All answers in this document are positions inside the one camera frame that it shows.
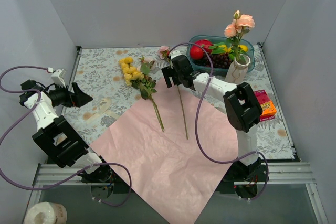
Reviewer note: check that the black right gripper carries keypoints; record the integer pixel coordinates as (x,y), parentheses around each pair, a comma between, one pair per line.
(169,74)

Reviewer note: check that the purple and pink wrapping paper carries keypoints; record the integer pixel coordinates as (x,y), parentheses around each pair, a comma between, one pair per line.
(175,176)

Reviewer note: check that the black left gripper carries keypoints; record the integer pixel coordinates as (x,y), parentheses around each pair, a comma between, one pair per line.
(72,95)

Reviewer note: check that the orange pink snack box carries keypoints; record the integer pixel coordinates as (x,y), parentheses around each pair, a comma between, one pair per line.
(268,107)

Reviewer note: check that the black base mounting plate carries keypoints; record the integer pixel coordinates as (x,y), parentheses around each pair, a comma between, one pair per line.
(240,179)

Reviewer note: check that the pink rose stem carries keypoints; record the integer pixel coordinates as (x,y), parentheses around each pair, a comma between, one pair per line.
(234,32)
(163,53)

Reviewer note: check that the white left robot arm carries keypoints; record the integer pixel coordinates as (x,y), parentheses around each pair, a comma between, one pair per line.
(55,136)

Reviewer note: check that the white paper towel roll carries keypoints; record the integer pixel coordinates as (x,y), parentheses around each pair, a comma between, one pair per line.
(46,213)

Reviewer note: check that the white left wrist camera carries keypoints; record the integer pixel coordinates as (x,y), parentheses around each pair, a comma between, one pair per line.
(58,78)

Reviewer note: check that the aluminium rail frame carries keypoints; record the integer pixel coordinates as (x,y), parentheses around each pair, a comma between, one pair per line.
(291,196)

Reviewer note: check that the yellow mango with leaves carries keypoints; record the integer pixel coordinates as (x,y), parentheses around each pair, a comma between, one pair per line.
(218,48)

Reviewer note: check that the green lime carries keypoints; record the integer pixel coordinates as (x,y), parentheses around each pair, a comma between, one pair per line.
(232,55)

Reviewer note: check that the white ribbed ceramic vase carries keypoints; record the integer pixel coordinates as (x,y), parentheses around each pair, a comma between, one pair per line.
(237,70)

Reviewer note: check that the red dragon fruit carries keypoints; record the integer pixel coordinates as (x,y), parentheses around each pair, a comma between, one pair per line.
(196,52)

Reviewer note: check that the teal plastic fruit basket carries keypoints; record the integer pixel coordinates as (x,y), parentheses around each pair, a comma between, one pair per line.
(214,40)

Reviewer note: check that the yellow rose bunch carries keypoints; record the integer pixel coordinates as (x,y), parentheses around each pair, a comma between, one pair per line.
(140,79)

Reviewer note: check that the yellow lemon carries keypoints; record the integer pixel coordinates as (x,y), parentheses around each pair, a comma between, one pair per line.
(242,47)

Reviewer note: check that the dark grape bunch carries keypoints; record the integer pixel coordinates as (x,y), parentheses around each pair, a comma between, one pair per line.
(218,60)

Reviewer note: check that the floral patterned table mat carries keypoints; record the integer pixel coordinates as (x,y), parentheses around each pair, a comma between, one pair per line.
(99,75)

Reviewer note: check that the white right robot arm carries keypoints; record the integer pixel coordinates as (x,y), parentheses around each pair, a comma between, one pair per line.
(241,105)

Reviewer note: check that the cream printed ribbon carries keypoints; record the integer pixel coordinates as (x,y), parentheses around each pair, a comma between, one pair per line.
(103,108)

